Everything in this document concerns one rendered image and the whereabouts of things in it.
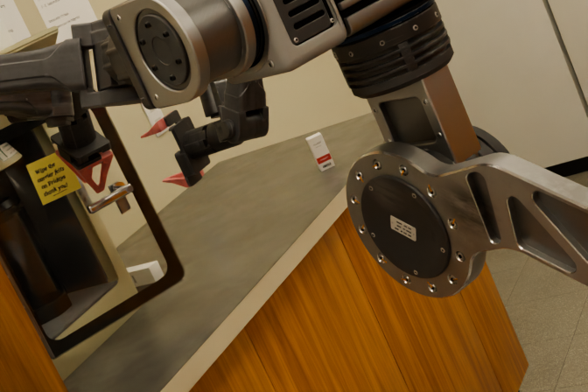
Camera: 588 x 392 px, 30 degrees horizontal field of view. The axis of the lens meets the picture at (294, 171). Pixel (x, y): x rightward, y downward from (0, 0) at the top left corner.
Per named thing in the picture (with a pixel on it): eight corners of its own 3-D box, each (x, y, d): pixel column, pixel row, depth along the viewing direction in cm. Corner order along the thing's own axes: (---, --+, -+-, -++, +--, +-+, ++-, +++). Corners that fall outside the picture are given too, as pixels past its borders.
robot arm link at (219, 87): (231, 136, 197) (270, 128, 201) (213, 75, 197) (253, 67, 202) (200, 150, 206) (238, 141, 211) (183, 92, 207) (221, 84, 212)
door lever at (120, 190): (83, 216, 195) (77, 203, 195) (128, 192, 200) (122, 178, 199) (94, 217, 191) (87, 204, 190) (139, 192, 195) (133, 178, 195)
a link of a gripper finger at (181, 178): (161, 151, 219) (198, 138, 214) (176, 183, 220) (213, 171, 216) (143, 164, 213) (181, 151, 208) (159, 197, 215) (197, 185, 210)
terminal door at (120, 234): (45, 363, 192) (-63, 160, 184) (186, 276, 206) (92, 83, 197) (46, 364, 192) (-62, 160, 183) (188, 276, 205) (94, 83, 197)
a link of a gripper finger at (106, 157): (89, 206, 186) (75, 160, 181) (70, 189, 191) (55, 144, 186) (123, 187, 189) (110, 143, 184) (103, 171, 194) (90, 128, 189)
